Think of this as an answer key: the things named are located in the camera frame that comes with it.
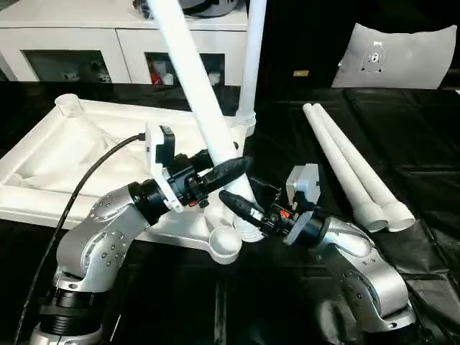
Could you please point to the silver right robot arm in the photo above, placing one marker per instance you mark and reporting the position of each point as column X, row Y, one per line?
column 359, row 258

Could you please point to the small white box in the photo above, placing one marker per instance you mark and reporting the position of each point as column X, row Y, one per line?
column 213, row 79

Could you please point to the grey bag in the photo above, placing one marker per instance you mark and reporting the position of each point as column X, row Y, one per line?
column 212, row 7

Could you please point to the black box with gold label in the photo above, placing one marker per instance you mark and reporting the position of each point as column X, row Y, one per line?
column 305, row 36

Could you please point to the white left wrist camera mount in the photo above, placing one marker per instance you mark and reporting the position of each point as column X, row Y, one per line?
column 156, row 154

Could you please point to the red box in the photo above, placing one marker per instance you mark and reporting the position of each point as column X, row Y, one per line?
column 154, row 73

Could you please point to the black work mat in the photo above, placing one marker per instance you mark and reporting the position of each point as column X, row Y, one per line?
column 395, row 136

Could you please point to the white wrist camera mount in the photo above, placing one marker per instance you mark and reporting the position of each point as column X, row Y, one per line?
column 305, row 183
column 156, row 154

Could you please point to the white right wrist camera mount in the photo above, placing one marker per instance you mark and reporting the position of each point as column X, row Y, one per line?
column 305, row 183

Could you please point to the white plastic table leg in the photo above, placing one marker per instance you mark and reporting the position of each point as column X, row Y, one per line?
column 341, row 161
column 253, row 54
column 194, row 79
column 366, row 161

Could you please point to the white plastic table top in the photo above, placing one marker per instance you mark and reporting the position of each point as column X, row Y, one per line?
column 72, row 154

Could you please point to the white cabinet with glass doors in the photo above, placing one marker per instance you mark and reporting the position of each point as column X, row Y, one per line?
column 72, row 36

